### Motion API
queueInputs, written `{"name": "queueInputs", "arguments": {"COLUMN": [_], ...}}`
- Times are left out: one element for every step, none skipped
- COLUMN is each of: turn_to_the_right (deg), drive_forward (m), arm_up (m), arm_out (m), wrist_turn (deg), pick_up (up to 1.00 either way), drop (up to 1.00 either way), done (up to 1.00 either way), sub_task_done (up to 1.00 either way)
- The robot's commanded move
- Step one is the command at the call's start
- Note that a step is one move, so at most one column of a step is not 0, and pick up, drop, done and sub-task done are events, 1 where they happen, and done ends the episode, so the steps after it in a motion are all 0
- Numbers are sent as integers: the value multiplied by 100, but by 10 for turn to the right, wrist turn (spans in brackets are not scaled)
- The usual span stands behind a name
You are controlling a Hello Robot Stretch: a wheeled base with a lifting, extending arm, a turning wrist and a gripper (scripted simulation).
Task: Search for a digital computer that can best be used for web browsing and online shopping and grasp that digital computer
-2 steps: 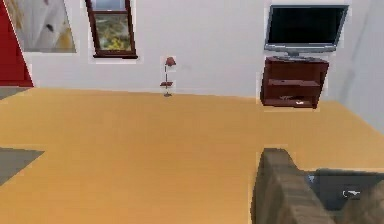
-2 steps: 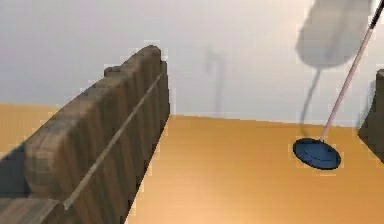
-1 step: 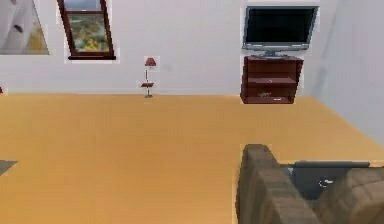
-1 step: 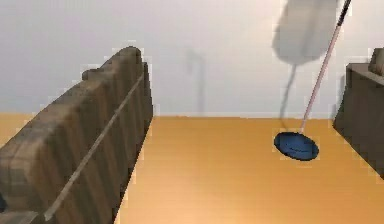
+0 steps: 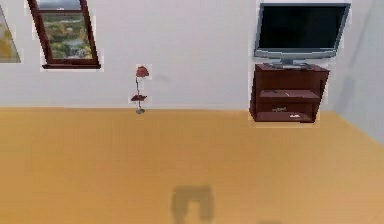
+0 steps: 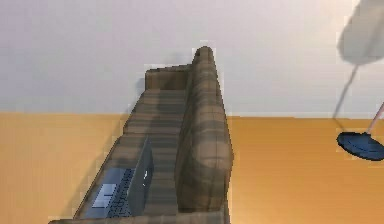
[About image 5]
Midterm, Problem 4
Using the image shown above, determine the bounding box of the dark red television stand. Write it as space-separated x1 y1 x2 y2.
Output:
248 62 331 124

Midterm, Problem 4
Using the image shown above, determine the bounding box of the red floor lamp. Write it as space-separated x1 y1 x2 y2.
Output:
130 65 150 115

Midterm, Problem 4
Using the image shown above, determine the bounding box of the grey flat television set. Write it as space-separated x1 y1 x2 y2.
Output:
253 2 352 66

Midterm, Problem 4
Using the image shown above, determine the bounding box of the dark red framed window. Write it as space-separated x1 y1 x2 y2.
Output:
26 0 102 70

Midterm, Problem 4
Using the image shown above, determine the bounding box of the yellow framed wall picture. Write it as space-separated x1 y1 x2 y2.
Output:
0 5 22 64

